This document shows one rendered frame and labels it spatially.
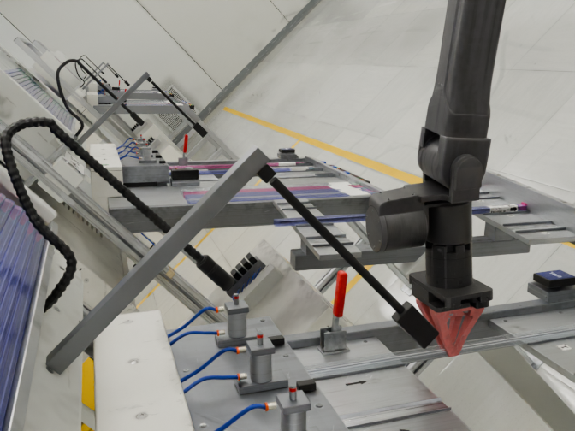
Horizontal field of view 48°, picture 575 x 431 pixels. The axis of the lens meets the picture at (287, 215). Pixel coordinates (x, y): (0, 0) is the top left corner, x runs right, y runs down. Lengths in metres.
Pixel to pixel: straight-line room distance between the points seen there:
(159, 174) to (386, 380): 1.22
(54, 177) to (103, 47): 6.70
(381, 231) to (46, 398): 0.42
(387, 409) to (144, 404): 0.28
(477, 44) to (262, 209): 0.97
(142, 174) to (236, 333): 1.18
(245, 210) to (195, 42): 6.73
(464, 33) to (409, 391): 0.41
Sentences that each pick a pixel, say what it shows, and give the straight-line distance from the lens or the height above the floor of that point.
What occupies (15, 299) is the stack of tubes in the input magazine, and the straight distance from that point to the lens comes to 0.53.
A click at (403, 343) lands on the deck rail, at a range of 0.95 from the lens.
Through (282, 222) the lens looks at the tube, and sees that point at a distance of 1.16.
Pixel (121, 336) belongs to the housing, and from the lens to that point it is 0.76.
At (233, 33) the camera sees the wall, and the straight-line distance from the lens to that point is 8.37.
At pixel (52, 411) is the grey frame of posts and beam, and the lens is 0.51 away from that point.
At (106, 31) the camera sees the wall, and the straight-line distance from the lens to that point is 8.19.
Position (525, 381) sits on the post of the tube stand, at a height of 0.43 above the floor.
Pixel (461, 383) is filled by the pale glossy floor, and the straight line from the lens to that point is 2.24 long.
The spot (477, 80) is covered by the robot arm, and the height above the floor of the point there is 1.18.
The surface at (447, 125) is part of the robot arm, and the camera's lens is 0.76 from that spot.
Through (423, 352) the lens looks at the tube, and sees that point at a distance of 0.86.
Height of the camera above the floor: 1.49
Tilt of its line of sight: 21 degrees down
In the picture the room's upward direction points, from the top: 45 degrees counter-clockwise
